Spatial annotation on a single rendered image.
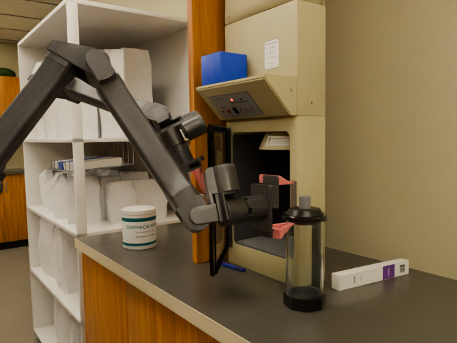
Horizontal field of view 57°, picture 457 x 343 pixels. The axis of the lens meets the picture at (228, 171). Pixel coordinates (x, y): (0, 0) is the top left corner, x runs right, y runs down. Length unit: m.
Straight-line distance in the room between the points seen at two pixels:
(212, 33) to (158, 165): 0.69
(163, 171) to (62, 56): 0.31
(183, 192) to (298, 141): 0.41
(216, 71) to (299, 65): 0.25
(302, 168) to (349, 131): 0.45
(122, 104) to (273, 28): 0.52
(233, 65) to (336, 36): 0.51
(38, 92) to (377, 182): 1.08
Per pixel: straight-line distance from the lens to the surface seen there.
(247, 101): 1.19
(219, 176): 0.88
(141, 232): 1.63
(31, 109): 0.94
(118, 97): 0.92
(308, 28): 1.21
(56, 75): 0.96
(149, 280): 1.31
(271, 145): 1.25
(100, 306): 1.82
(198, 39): 1.43
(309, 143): 1.18
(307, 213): 1.01
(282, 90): 1.12
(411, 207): 1.47
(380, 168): 1.51
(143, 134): 0.90
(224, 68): 1.25
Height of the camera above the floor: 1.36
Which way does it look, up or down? 5 degrees down
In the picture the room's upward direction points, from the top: 1 degrees counter-clockwise
